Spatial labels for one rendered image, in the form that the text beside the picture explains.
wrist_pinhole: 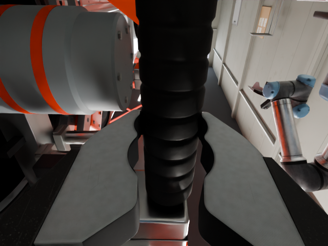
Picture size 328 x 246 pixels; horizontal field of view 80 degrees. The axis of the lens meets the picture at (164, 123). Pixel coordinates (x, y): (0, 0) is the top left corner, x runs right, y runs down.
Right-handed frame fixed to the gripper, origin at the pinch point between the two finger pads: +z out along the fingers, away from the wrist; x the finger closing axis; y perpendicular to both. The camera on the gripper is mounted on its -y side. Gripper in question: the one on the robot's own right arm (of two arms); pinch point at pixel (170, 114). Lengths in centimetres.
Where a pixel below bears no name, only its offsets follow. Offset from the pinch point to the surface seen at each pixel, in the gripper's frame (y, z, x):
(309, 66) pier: 128, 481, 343
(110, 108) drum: 6.3, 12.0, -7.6
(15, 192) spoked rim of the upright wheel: 26.5, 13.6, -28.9
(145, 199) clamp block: 7.1, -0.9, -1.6
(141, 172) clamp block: 7.1, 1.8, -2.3
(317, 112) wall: 216, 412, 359
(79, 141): 17.3, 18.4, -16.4
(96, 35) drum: -2.4, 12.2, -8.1
